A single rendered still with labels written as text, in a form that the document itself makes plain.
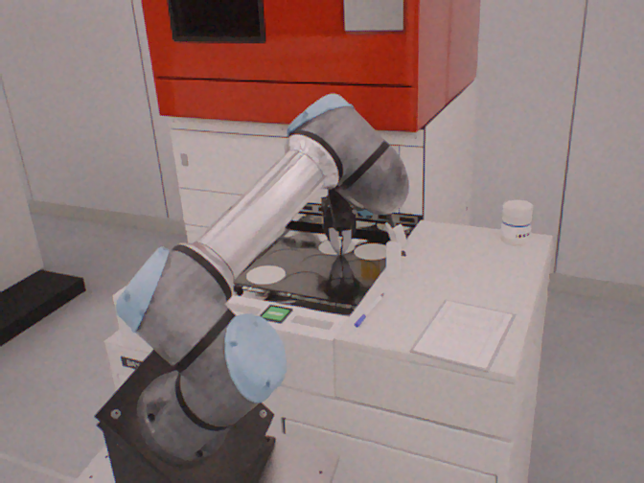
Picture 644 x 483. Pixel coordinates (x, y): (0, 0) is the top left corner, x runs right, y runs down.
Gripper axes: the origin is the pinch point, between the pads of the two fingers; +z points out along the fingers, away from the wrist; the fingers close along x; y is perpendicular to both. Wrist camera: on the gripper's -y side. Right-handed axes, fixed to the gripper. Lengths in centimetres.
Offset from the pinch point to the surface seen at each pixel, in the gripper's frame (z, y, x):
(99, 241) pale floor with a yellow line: 91, 243, 113
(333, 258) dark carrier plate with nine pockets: 1.4, -0.3, 2.0
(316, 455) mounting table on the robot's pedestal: 9, -63, 18
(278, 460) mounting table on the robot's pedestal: 9, -62, 25
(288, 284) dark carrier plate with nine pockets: 1.4, -11.5, 15.9
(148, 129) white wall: 22, 248, 71
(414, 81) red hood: -43.9, 0.2, -20.3
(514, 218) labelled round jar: -12.4, -18.2, -39.9
